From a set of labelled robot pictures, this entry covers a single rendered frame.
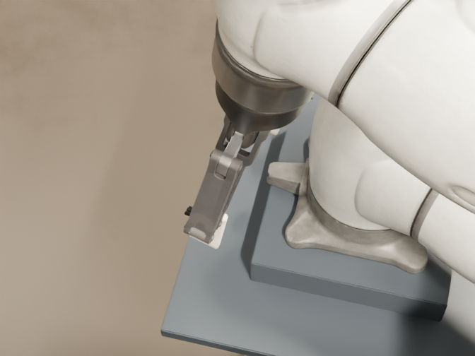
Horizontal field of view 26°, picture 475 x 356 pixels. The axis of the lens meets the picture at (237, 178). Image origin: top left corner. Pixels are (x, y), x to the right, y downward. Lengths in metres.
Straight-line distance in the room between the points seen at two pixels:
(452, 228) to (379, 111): 0.50
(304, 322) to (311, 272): 0.07
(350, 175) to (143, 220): 1.14
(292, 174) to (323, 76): 0.67
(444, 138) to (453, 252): 0.52
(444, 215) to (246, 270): 0.33
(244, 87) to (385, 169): 0.41
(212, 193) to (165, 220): 1.41
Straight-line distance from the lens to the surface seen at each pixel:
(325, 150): 1.17
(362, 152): 1.13
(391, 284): 1.30
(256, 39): 0.68
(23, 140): 2.41
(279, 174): 1.33
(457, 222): 1.13
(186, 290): 1.34
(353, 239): 1.29
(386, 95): 0.64
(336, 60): 0.65
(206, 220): 0.86
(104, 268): 2.21
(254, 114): 0.80
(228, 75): 0.76
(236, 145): 0.83
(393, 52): 0.64
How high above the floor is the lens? 1.96
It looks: 58 degrees down
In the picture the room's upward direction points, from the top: straight up
